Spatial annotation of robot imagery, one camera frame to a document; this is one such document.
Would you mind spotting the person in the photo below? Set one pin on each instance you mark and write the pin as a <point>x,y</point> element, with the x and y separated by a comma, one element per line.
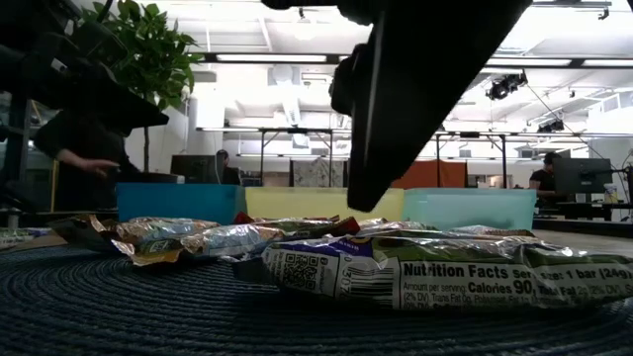
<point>544,180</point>
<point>228,174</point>
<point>54,133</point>

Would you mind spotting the black computer monitor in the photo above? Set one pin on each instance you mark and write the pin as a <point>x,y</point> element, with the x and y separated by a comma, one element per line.
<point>195,169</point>
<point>581,175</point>

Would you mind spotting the light turquoise plastic bin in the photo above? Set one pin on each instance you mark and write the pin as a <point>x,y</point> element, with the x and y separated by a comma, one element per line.
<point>470,207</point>

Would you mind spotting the dark round plate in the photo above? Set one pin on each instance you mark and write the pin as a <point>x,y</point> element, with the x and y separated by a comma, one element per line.
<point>148,306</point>

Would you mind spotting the person's hand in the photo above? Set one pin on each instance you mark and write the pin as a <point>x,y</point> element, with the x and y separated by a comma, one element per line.
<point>101,166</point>

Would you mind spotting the grey patterned panel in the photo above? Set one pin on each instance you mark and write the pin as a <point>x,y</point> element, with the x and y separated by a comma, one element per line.
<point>316,173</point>

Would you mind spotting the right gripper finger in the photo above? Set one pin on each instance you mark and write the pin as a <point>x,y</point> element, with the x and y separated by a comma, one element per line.
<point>348,81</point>
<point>420,74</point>

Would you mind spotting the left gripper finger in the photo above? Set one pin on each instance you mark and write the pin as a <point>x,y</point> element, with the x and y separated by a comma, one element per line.
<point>128,106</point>

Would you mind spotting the black ceiling spotlight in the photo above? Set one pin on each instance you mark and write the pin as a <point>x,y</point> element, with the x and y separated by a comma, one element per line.
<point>551,126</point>
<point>504,88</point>

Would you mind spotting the black overhead beam with lights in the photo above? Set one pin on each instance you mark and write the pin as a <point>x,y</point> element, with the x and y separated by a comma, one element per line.
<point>272,58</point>

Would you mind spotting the dark teal plastic bin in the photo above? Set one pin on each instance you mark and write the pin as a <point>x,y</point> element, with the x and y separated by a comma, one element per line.
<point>178,203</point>

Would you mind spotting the black distant workstation frame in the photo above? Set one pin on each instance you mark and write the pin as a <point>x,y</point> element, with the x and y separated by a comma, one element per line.
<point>297,130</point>
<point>470,134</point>

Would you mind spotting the blue-ended Chewy granola bar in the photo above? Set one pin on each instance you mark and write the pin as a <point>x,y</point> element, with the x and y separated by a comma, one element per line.
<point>445,282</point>

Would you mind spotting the yellow translucent plastic bin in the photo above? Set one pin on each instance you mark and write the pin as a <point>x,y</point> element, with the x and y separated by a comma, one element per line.
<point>297,203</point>

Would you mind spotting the dark office desk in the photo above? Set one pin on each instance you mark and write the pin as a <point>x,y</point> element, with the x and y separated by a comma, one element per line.
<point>583,210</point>

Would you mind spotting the red-ended Chewy granola bar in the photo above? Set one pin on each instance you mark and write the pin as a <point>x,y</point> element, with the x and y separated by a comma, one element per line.
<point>321,228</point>
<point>247,218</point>
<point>395,225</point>

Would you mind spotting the potted green plant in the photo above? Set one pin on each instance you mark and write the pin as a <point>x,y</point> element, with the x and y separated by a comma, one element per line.
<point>148,59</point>

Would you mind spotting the orange cloth panel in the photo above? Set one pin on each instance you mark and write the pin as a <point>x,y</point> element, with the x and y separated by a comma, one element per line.
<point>427,174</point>

